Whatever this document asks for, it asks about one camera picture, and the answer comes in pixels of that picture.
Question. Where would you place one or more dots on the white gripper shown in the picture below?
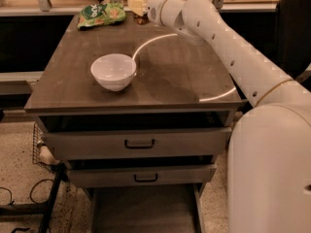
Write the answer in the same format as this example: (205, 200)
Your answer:
(155, 10)

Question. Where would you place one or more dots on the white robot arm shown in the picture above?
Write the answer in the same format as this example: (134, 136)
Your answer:
(269, 154)

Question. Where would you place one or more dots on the green rice chip bag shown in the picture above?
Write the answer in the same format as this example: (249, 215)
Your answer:
(101, 14)

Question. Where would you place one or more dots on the white ceramic bowl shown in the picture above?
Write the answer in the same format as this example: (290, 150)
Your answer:
(114, 71)

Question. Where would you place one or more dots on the black office chair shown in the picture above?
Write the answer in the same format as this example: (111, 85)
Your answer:
(293, 36)

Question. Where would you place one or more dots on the grey top drawer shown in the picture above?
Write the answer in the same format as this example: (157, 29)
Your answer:
(110, 144)

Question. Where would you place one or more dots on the grey drawer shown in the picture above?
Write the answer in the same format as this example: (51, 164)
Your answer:
(173, 208)
(125, 176)
(110, 144)

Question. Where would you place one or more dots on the grey middle drawer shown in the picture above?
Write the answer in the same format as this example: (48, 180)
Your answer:
(125, 176)

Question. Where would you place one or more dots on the black stand leg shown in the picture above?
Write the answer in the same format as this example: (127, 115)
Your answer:
(59, 175)

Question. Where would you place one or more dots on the grey bottom drawer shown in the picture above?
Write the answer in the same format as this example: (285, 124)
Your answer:
(173, 208)

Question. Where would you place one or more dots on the black top drawer handle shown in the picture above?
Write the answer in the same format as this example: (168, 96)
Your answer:
(139, 145)

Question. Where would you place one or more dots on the black drawer handle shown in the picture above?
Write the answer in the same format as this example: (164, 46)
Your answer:
(145, 178)
(139, 145)

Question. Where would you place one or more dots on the wire mesh basket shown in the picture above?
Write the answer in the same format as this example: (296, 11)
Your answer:
(41, 155)

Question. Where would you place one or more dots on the black middle drawer handle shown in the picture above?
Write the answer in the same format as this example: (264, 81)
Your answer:
(145, 178)

